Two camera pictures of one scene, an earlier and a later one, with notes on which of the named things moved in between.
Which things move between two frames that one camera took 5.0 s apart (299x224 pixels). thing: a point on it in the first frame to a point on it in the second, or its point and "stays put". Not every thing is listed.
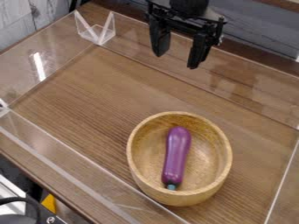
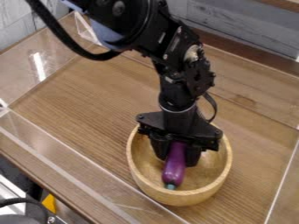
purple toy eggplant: [176, 156] stays put
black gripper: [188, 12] to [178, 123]
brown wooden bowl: [207, 164] stays put
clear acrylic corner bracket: [96, 33] stays put
